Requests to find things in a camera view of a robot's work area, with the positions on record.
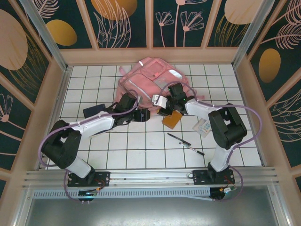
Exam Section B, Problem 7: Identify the brown notebook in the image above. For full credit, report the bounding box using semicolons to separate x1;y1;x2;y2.
161;111;182;129

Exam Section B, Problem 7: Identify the pink student backpack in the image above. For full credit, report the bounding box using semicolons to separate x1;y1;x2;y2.
114;56;206;116

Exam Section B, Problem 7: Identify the dark blue book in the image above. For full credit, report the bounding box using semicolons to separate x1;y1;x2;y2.
82;103;107;118

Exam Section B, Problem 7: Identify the plain black pen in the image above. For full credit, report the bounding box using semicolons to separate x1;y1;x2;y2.
166;133;192;145

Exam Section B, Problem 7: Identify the black pen with white print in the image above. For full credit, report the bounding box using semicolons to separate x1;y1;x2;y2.
178;142;206;156

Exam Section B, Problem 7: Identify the grey metal sheet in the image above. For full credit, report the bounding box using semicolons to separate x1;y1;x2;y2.
24;197;289;226

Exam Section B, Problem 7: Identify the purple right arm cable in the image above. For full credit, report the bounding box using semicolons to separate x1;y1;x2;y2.
158;81;264;203

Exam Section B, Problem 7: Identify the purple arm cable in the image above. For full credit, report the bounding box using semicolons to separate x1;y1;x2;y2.
158;81;264;203
39;95;140;204

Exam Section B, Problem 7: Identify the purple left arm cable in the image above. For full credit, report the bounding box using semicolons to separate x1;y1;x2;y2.
39;95;140;204

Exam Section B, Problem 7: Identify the aluminium table side rail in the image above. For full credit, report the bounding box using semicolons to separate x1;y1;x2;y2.
34;67;72;170
232;65;264;167

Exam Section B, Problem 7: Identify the long aluminium mounting rail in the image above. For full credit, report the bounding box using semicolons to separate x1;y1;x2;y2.
23;166;282;189

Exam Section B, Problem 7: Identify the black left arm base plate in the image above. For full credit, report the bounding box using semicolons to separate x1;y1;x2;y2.
67;171;111;187

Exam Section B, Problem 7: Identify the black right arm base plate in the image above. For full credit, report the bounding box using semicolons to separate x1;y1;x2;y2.
192;169;236;186

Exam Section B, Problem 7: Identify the slotted grey cable tray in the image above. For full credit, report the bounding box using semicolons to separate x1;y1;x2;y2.
32;189;214;201

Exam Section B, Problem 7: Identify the aluminium corner post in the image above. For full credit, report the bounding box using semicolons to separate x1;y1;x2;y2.
19;0;72;72
231;0;280;69

